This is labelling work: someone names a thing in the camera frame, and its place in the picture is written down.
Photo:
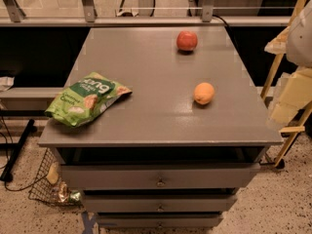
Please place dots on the black floor stand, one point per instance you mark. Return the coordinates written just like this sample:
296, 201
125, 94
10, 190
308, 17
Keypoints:
16, 147

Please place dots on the orange fruit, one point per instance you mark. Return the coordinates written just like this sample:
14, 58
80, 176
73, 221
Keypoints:
204, 93

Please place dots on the grey drawer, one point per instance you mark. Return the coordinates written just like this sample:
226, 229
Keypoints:
158, 203
159, 220
149, 177

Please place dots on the snack wrappers in basket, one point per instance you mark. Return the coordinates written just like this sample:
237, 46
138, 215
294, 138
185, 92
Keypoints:
61, 193

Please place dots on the green rice chip bag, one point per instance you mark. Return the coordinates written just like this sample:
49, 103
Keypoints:
83, 101

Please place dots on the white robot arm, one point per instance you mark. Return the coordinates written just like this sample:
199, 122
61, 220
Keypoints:
296, 40

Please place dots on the grey drawer cabinet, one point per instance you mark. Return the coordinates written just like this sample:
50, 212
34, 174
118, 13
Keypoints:
159, 122

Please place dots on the metal railing frame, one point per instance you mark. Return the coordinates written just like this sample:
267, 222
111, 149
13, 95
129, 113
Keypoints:
90, 13

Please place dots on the red apple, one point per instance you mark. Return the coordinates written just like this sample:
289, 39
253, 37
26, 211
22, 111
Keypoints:
187, 41

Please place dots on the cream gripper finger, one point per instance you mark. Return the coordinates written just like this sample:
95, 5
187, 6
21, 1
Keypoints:
292, 93

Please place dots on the bottom grey drawer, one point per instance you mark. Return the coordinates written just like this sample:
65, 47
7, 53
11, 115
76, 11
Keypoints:
159, 220

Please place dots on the top grey drawer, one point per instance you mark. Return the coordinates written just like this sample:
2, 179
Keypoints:
149, 177

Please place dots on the wire basket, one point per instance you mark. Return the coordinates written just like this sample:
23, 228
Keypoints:
41, 190

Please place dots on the middle grey drawer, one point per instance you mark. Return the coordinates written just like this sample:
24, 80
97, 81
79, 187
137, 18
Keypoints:
158, 203

